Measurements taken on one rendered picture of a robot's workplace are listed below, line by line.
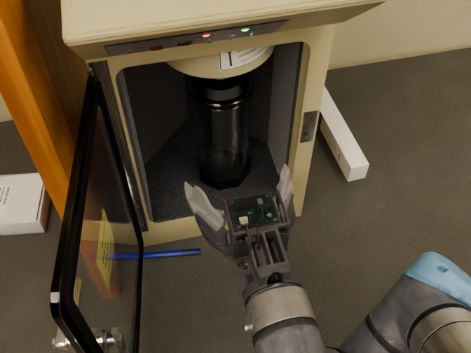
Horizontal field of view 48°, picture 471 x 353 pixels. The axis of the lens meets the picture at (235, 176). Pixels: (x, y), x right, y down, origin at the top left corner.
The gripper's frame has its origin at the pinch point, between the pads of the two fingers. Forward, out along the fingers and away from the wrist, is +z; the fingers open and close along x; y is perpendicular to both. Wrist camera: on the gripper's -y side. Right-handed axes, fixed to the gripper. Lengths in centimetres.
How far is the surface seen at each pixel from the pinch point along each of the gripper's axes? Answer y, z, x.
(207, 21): 29.1, -3.5, 3.4
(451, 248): -27.5, -5.3, -40.6
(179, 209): -19.8, 10.0, 8.1
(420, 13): -17, 51, -58
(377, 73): -27, 44, -46
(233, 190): -19.8, 11.8, -2.3
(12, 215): -23.4, 18.3, 39.0
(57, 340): -0.6, -18.4, 25.4
